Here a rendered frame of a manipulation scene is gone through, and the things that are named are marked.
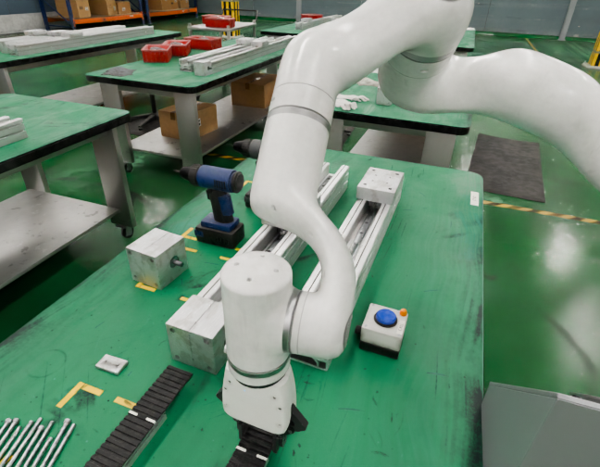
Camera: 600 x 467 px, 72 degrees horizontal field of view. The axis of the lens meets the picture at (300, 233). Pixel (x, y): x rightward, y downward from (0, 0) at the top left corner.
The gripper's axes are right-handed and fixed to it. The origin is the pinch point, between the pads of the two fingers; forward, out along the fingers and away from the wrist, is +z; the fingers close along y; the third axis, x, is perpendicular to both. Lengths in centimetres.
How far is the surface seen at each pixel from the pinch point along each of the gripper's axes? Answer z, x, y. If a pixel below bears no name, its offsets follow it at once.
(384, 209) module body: -4, 72, 4
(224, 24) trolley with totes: -8, 444, -265
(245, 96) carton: 50, 362, -196
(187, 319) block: -5.5, 11.7, -20.9
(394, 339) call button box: -1.3, 26.2, 15.7
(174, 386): 0.5, 1.9, -17.6
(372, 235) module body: -4, 56, 4
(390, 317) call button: -3.4, 29.7, 13.8
